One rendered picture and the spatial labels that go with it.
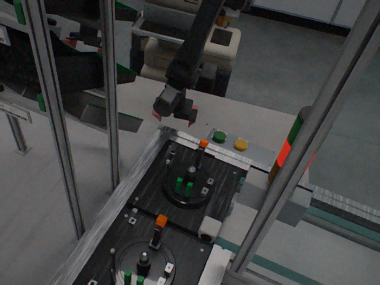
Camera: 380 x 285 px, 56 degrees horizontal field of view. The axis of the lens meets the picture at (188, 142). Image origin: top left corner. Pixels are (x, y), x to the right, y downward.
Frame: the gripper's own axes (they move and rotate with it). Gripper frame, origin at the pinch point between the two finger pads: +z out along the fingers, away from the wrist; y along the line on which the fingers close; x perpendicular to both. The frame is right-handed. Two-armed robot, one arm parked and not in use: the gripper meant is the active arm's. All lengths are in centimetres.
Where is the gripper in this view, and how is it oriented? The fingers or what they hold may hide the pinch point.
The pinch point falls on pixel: (174, 122)
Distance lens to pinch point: 119.3
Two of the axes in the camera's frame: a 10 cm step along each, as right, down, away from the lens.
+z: -0.7, 5.5, 8.3
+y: 9.8, 2.0, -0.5
